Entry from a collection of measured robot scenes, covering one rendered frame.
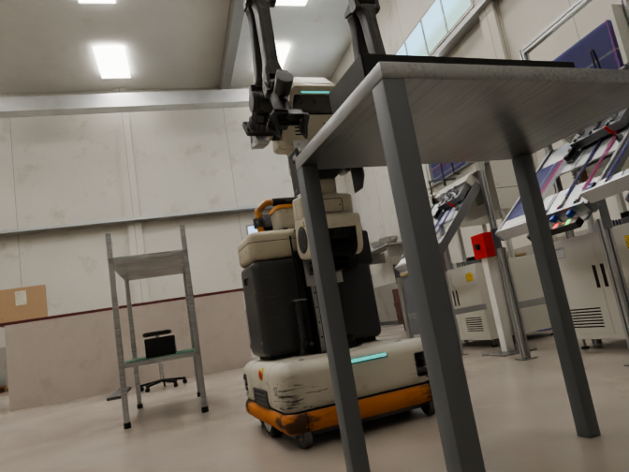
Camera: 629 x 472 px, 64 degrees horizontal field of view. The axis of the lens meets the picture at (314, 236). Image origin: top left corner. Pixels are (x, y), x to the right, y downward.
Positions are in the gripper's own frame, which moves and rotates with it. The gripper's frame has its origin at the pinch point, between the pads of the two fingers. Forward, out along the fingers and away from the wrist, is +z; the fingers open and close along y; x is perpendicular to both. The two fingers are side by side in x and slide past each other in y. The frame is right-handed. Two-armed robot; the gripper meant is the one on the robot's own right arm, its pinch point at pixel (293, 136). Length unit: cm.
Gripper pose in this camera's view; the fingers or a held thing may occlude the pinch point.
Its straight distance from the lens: 161.2
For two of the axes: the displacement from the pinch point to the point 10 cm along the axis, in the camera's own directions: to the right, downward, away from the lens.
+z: 2.8, 7.9, -5.5
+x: -2.5, 6.1, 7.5
